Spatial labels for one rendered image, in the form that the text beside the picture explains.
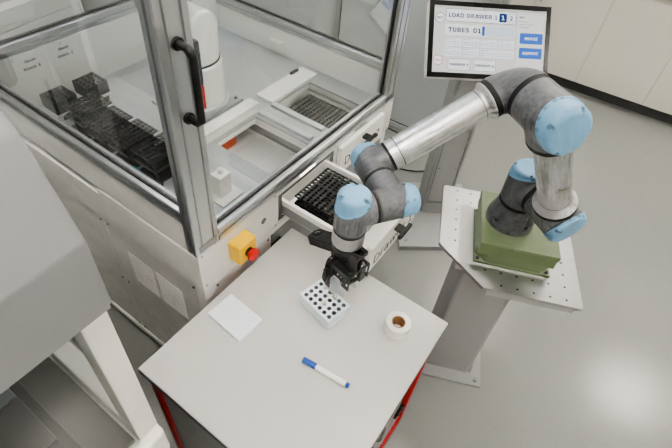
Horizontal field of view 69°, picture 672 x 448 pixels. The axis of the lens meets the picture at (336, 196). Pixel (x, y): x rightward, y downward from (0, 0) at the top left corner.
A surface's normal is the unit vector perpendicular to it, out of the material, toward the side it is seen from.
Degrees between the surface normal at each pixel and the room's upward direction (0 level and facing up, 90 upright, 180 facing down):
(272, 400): 0
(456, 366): 90
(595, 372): 0
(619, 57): 90
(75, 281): 90
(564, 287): 0
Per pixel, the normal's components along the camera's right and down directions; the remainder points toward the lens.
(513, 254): -0.22, 0.67
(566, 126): 0.30, 0.61
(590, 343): 0.08, -0.71
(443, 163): 0.04, 0.70
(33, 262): 0.79, 0.17
